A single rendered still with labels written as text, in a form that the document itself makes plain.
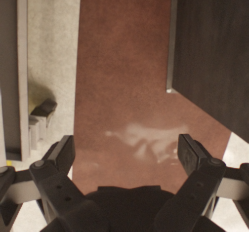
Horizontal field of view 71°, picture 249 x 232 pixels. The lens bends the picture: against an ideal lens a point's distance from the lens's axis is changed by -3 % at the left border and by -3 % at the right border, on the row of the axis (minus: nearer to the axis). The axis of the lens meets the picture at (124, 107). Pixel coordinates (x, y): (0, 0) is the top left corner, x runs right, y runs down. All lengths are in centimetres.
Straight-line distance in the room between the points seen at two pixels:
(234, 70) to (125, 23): 66
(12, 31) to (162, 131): 90
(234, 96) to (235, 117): 5
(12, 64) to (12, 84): 7
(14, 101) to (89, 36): 51
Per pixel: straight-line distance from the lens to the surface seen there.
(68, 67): 106
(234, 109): 52
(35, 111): 99
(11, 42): 75
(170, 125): 114
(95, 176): 131
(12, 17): 74
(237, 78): 51
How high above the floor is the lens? 102
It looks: 73 degrees down
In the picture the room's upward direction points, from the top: 178 degrees clockwise
